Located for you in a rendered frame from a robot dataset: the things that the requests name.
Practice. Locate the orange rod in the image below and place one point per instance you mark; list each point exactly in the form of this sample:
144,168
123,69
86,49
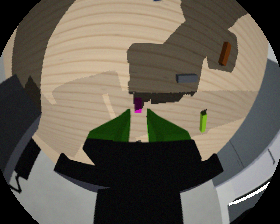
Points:
225,53

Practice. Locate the lime green rod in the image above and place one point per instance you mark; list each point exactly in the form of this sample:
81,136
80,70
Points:
203,119

